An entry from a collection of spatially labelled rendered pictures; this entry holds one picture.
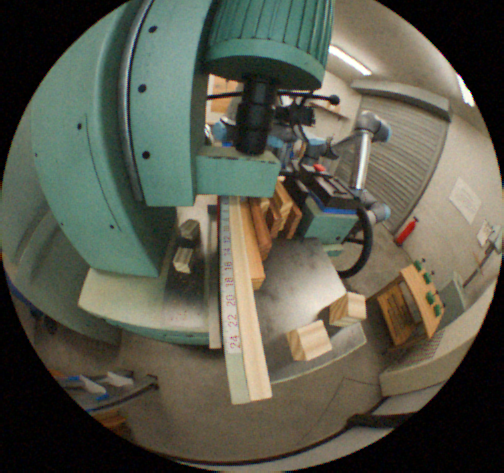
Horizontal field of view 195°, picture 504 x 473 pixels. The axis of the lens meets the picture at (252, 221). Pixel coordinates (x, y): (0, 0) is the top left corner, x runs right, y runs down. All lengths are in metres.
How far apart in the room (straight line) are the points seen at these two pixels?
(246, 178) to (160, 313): 0.30
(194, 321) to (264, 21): 0.44
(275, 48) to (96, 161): 0.22
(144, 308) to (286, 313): 0.27
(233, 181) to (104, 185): 0.19
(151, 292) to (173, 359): 0.84
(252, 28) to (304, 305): 0.35
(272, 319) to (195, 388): 0.99
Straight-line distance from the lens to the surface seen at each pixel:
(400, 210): 3.28
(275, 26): 0.21
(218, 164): 0.23
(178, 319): 0.32
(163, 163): 0.21
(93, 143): 0.21
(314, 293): 0.25
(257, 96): 0.23
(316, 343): 0.19
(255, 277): 0.18
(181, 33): 0.22
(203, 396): 1.16
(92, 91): 0.21
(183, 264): 0.32
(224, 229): 0.20
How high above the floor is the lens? 1.10
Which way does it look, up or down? 40 degrees down
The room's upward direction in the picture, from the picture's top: 12 degrees clockwise
